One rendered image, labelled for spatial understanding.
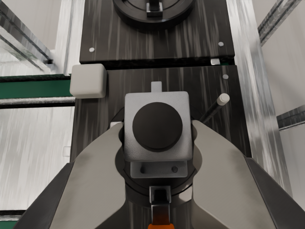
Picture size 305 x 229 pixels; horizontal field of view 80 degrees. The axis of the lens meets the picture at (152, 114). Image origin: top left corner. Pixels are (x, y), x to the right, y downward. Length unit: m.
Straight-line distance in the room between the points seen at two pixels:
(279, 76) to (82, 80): 0.39
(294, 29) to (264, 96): 0.27
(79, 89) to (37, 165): 0.15
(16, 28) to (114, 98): 0.15
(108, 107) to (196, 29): 0.18
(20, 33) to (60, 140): 0.16
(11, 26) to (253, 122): 0.34
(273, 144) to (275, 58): 0.24
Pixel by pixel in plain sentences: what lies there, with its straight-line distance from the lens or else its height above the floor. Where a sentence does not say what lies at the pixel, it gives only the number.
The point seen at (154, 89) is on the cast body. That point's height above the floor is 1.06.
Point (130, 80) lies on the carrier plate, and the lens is 0.28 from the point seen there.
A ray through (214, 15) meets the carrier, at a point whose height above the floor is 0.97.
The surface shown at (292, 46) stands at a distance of 0.52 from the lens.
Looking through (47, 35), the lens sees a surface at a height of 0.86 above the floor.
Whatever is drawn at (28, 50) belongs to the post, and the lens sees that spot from 0.32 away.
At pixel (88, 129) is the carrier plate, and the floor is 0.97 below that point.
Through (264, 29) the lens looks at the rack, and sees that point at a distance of 0.40.
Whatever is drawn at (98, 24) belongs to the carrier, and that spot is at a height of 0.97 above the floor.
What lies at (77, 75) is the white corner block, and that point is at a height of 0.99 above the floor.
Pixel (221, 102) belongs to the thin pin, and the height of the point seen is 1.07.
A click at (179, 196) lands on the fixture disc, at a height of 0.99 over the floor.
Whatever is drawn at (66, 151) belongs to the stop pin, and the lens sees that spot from 0.28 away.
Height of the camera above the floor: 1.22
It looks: 74 degrees down
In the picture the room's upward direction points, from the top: 8 degrees counter-clockwise
